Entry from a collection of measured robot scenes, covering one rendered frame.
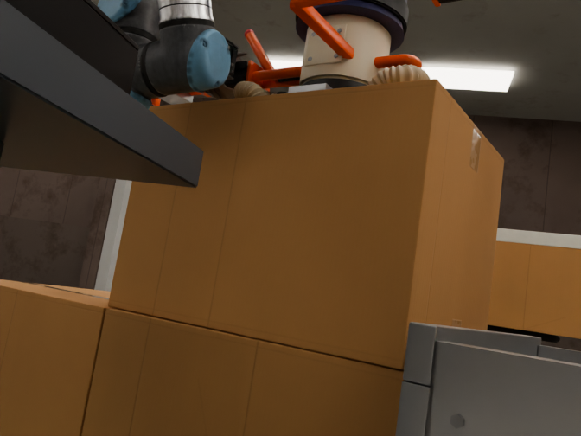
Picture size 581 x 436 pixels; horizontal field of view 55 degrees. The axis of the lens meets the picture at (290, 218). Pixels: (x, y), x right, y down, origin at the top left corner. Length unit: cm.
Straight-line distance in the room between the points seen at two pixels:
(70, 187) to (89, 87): 1101
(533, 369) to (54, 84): 46
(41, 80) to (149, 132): 13
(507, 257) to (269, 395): 173
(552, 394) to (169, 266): 67
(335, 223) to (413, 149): 15
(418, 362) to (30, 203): 1142
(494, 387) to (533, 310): 187
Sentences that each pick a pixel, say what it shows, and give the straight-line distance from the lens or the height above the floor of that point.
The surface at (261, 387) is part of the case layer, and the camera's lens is 86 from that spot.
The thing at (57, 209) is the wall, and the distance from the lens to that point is 1147.
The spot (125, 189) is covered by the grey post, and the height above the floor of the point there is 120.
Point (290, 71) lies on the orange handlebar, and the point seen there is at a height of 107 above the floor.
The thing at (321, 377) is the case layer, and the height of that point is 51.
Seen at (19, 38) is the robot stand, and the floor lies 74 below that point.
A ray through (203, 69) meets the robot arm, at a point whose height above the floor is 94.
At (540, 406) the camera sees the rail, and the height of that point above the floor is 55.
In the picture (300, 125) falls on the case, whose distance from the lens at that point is 90.
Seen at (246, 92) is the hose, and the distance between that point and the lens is 111.
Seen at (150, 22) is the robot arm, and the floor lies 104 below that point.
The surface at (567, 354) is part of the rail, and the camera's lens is 121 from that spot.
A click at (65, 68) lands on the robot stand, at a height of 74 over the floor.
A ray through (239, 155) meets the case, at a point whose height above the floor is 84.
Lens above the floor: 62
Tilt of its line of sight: 8 degrees up
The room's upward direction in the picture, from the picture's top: 9 degrees clockwise
